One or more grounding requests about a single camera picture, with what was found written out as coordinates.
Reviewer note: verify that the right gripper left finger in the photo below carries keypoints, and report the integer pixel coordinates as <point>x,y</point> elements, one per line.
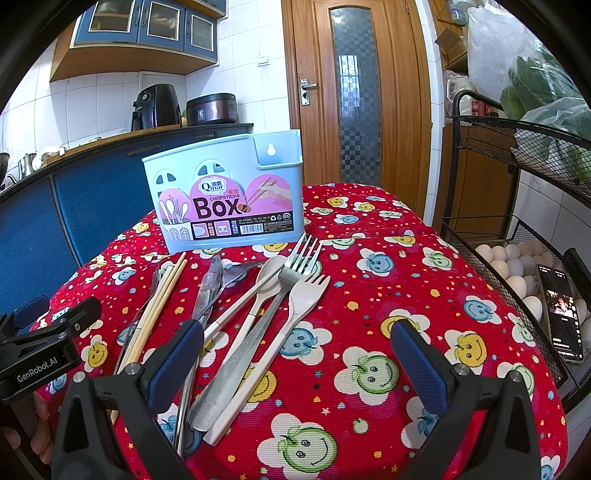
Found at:
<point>85,444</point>

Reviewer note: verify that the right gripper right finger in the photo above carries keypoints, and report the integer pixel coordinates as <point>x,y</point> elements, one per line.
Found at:
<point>507,446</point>

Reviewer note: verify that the steel table knife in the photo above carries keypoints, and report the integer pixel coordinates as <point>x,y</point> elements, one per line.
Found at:
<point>209,287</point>

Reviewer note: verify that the white plastic fork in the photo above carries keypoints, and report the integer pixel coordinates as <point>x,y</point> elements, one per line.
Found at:
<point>303,298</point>

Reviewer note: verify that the white plastic spoon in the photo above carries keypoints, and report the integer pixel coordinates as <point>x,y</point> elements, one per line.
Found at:
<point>267,278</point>

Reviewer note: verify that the light blue chopsticks box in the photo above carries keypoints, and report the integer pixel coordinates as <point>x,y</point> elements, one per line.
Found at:
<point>233,191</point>

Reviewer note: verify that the person's left hand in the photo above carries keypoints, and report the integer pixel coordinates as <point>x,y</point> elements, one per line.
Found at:
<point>41,442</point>

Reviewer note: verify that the blue base cabinets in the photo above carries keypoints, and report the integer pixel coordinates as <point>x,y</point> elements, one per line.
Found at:
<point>60,217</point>

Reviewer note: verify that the smartphone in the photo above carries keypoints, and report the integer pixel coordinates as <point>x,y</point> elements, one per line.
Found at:
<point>560,317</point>

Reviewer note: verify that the red smiley flower tablecloth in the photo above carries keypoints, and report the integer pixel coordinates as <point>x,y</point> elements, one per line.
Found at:
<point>335,403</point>

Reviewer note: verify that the pile of eggs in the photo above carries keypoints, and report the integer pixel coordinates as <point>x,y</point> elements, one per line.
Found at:
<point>517,264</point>

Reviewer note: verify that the steel kettle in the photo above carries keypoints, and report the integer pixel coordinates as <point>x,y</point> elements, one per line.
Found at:
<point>26,165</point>

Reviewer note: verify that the black air fryer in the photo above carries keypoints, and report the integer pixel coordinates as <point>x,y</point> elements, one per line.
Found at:
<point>155,106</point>

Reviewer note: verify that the dark rice cooker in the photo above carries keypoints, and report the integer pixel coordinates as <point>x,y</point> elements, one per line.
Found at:
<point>217,108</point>

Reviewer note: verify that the plastic bags with vegetables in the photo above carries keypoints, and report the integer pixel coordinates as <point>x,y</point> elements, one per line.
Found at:
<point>509,64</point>

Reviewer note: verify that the wooden door with glass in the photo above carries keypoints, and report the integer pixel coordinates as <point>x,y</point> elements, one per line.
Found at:
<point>369,120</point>

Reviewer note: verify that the black wire rack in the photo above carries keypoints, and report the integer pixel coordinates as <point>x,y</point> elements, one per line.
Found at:
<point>505,181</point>

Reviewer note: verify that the blue wall cabinets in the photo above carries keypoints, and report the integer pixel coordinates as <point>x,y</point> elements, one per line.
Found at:
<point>174,37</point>

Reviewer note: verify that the silver door handle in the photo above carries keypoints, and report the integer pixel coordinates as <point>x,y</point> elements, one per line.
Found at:
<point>305,87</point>

